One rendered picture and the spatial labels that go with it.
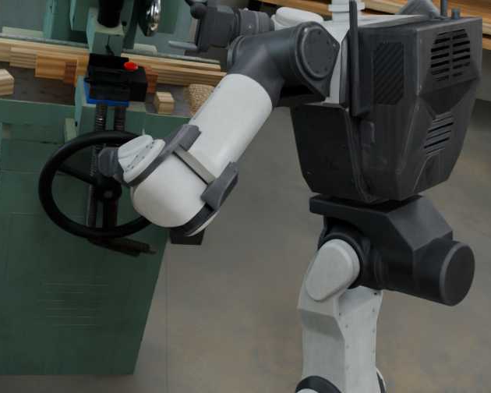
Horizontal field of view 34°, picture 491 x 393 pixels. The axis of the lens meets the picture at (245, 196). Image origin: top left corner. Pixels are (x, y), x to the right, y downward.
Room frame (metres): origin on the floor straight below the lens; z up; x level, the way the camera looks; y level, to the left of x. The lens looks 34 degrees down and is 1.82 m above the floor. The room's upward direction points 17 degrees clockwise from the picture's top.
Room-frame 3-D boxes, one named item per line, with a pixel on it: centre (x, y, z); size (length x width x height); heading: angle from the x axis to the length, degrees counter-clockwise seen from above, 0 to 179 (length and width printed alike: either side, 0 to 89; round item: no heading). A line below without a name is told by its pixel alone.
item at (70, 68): (1.67, 0.39, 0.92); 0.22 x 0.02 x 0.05; 114
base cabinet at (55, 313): (1.82, 0.48, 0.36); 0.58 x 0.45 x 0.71; 24
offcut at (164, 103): (1.64, 0.25, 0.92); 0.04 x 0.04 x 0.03; 29
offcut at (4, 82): (1.50, 0.59, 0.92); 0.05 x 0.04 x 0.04; 50
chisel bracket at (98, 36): (1.73, 0.43, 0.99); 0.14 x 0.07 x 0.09; 24
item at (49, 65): (1.66, 0.44, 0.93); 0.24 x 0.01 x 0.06; 114
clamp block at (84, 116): (1.53, 0.35, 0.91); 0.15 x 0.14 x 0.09; 114
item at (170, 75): (1.74, 0.35, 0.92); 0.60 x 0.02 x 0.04; 114
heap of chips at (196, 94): (1.73, 0.16, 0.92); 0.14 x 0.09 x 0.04; 24
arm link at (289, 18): (1.72, -0.01, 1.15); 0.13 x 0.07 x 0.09; 105
